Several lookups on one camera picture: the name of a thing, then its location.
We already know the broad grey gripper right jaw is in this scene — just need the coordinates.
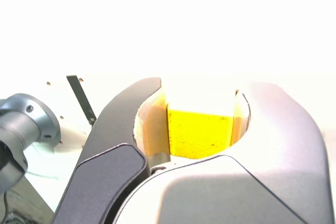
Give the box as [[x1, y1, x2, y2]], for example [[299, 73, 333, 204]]
[[104, 81, 331, 224]]

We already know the yellow cube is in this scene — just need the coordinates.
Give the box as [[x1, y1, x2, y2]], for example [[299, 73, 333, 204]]
[[165, 84, 237, 160]]

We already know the black tape strip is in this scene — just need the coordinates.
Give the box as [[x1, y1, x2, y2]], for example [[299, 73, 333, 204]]
[[66, 75, 97, 127]]

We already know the narrow grey gripper left jaw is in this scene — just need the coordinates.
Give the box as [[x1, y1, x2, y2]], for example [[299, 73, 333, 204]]
[[53, 77, 172, 224]]

